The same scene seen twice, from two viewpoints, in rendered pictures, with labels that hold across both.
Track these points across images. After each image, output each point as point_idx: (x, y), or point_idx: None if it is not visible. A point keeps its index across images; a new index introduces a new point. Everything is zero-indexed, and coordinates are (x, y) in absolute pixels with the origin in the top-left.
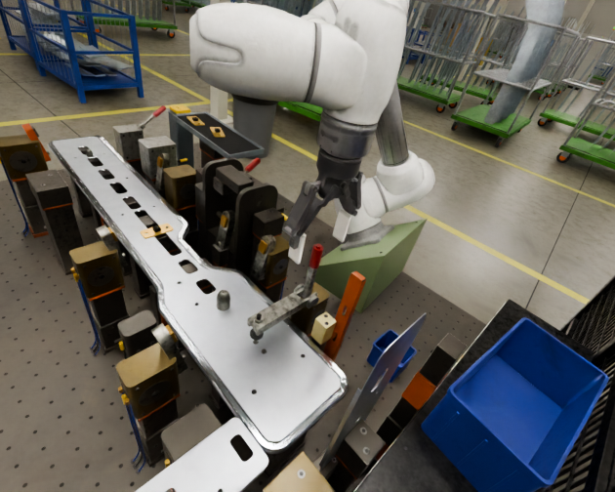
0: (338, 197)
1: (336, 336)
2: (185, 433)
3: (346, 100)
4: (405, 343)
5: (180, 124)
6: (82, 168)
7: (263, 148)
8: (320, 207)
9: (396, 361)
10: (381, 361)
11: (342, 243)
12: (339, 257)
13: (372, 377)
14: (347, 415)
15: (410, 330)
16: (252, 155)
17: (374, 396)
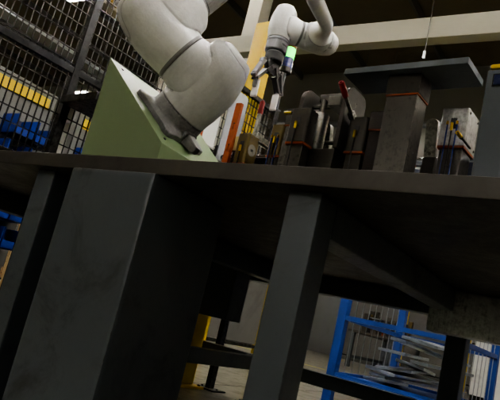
0: (266, 73)
1: (228, 150)
2: None
3: None
4: (236, 100)
5: (463, 87)
6: None
7: (345, 69)
8: (272, 80)
9: (231, 110)
10: (245, 102)
11: (194, 153)
12: (206, 153)
13: (244, 109)
14: (241, 127)
15: (240, 94)
16: (351, 81)
17: (228, 128)
